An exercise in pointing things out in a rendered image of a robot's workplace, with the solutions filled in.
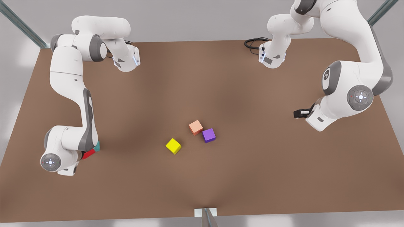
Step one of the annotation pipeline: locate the silver post foot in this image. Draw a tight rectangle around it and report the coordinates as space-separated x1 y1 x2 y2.
194 208 217 218

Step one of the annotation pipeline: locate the yellow wooden cube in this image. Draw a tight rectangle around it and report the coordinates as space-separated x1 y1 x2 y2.
165 138 182 155

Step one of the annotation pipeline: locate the black cable loop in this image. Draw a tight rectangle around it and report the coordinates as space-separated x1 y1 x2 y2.
244 37 271 50

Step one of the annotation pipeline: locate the purple wooden cube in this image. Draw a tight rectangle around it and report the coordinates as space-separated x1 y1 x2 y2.
202 128 217 143

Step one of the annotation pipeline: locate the salmon orange wooden cube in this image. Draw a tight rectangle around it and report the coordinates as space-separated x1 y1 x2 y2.
189 120 204 136

